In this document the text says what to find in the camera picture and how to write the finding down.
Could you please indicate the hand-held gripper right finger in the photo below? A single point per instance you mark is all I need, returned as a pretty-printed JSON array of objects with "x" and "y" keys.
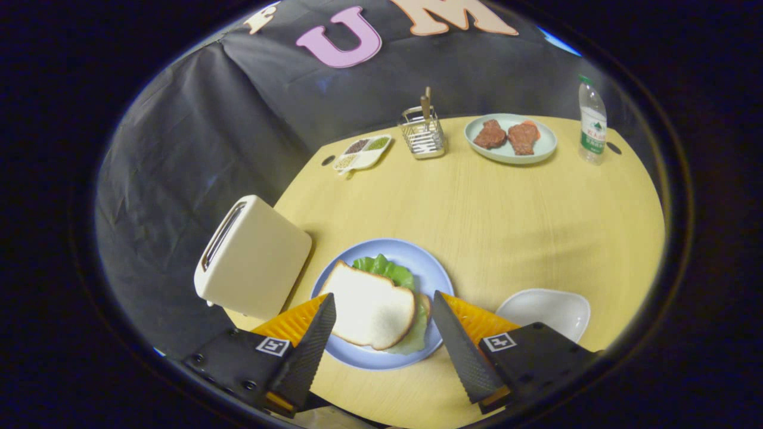
[{"x": 462, "y": 351}]

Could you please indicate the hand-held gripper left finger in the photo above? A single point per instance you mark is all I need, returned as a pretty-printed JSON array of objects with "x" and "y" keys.
[{"x": 310, "y": 351}]

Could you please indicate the toasted bread slice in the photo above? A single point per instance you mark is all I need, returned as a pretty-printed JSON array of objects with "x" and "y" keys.
[{"x": 369, "y": 307}]

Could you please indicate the green lettuce leaf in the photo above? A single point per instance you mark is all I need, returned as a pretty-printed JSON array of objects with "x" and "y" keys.
[{"x": 387, "y": 271}]

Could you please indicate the bread slice with brown crust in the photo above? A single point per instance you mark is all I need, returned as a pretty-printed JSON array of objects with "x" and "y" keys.
[{"x": 425, "y": 304}]

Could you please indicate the blue plate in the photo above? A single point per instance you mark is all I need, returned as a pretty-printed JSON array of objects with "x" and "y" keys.
[{"x": 426, "y": 268}]

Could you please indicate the white toaster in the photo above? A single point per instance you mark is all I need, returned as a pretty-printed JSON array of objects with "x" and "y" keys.
[{"x": 262, "y": 262}]

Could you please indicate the light green plate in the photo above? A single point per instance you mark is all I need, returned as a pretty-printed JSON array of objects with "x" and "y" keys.
[{"x": 506, "y": 156}]

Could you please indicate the white divided spice dish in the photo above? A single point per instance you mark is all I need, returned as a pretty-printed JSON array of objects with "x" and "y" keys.
[{"x": 369, "y": 158}]

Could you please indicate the brown meat patty orange edge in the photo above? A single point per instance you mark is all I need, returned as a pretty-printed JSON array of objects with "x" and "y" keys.
[{"x": 523, "y": 138}]

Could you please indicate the black backdrop cloth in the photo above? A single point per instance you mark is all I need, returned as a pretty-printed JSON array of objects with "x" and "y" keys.
[{"x": 208, "y": 131}]

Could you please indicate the clear plastic water bottle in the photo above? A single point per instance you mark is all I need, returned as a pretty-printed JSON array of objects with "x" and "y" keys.
[{"x": 592, "y": 131}]

